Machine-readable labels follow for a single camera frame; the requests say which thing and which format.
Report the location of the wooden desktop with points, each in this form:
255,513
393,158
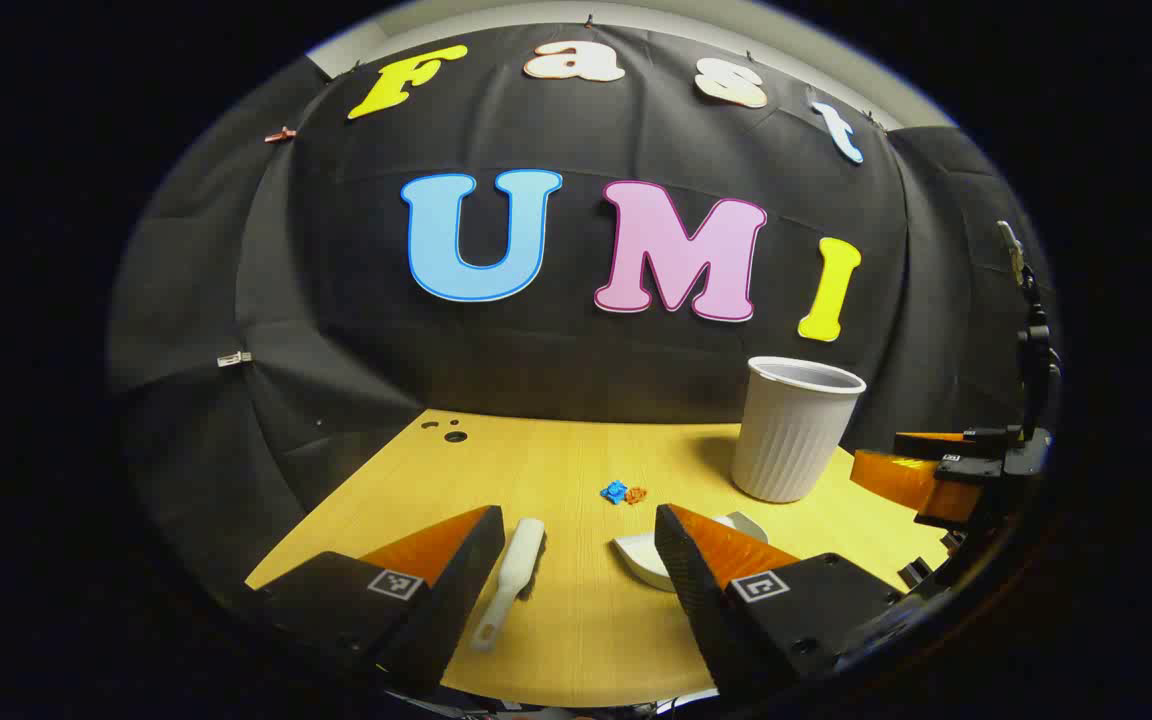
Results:
566,480

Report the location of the blue paper trash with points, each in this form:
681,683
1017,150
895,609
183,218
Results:
614,492

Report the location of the orange paper trash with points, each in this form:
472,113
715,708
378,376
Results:
636,494

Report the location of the white ribbed garbage bin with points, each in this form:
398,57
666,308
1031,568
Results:
791,440

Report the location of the black backdrop cloth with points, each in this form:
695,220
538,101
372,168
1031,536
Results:
556,350

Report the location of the silver cloth clip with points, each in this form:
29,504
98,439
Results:
233,358

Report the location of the black desk clamp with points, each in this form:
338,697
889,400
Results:
953,541
916,573

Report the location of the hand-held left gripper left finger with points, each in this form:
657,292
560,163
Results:
466,580

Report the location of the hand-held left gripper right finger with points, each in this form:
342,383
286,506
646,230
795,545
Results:
686,590

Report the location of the small white broom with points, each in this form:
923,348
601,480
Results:
521,560

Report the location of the red cloth clip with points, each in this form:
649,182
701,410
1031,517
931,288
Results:
280,134

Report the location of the white dustpan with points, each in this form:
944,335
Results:
641,560

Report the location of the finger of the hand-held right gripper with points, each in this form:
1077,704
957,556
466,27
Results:
986,443
966,490

